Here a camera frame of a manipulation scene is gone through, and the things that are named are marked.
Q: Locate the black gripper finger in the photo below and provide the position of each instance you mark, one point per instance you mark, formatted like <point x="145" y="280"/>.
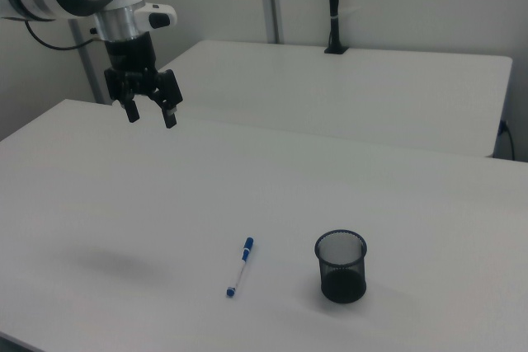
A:
<point x="123" y="92"/>
<point x="170" y="98"/>

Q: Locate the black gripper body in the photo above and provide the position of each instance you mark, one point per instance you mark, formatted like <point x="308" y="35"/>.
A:
<point x="131" y="55"/>

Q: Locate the blue and white marker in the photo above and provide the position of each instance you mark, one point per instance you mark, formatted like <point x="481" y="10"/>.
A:
<point x="240" y="267"/>

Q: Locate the white side table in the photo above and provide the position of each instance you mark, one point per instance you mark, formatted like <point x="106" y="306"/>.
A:
<point x="330" y="92"/>

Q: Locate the black mesh pen cup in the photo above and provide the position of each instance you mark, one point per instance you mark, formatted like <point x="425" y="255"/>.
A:
<point x="343" y="273"/>

